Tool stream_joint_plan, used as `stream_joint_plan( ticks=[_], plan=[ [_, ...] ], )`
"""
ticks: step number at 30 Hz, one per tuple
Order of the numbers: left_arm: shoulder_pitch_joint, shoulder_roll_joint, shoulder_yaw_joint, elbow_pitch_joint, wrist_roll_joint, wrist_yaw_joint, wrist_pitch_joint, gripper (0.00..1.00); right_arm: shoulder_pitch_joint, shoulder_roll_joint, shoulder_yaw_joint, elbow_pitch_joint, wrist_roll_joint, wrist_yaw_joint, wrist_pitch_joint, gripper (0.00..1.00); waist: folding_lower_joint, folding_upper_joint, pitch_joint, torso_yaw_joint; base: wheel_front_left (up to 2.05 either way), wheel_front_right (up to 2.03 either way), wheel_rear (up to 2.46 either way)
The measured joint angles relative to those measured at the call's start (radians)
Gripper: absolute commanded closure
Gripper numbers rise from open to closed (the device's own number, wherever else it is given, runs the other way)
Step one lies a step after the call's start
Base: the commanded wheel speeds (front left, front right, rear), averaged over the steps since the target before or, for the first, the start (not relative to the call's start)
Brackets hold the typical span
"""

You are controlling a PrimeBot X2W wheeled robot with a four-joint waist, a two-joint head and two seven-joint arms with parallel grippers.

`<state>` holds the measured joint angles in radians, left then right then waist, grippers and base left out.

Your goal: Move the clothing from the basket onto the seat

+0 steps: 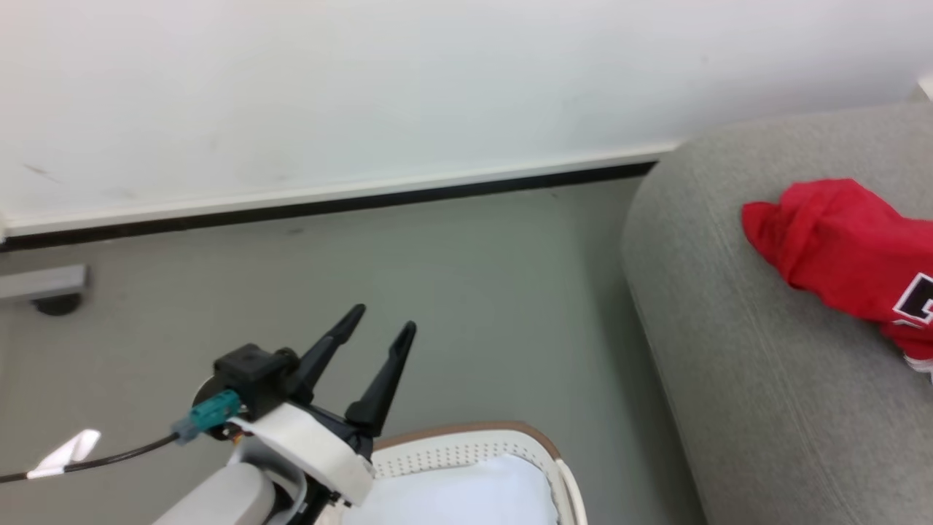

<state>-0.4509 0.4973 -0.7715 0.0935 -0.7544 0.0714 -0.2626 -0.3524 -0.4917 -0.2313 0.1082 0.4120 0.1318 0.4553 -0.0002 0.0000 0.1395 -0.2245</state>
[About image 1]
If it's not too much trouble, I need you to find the white laundry basket brown rim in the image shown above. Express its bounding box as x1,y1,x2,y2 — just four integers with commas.
341,421,588,525

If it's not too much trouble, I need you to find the white cable tag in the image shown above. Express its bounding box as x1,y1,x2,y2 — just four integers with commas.
27,429,102,481

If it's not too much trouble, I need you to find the black cable with teal plug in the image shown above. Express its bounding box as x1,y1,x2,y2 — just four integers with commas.
0,389,242,485

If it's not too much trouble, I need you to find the red clothing with white trim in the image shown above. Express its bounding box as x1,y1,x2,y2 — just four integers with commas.
741,178,933,374

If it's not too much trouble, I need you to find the white black baseboard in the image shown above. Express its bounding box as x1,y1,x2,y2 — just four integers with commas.
0,142,680,253

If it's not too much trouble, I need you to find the grey furniture leg bar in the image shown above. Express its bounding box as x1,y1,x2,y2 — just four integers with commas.
0,263,89,303

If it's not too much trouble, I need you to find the black caster wheel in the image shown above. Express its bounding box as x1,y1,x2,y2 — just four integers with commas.
32,292,83,317

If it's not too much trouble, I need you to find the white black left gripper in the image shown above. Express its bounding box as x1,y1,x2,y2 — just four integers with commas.
193,304,418,525

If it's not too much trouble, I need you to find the grey fabric sofa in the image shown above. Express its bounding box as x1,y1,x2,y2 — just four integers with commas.
620,101,933,525

